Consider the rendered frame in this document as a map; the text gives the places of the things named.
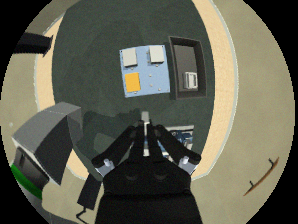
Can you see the orange-yellow block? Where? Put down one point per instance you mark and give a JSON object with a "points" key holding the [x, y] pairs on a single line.
{"points": [[132, 82]]}

